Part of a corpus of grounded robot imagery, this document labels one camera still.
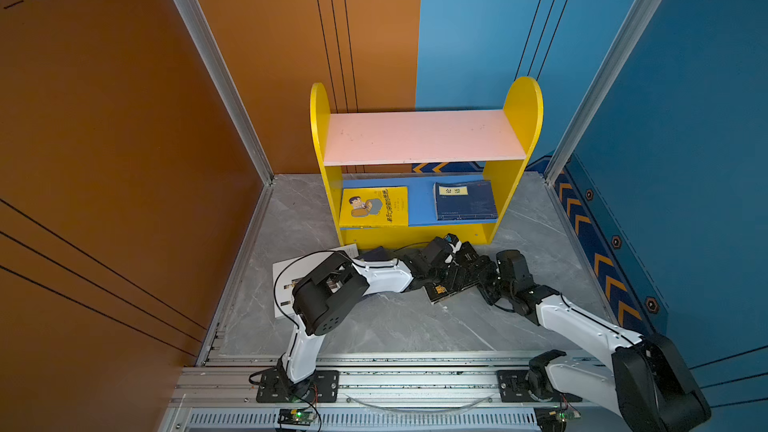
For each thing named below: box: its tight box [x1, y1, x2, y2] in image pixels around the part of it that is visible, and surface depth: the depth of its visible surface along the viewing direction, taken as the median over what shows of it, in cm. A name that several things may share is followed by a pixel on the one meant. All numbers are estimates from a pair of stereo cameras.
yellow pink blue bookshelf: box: [309, 77, 544, 251], surface depth 90 cm
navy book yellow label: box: [433, 180, 498, 221], surface depth 93 cm
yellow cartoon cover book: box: [339, 186, 409, 228], surface depth 93 cm
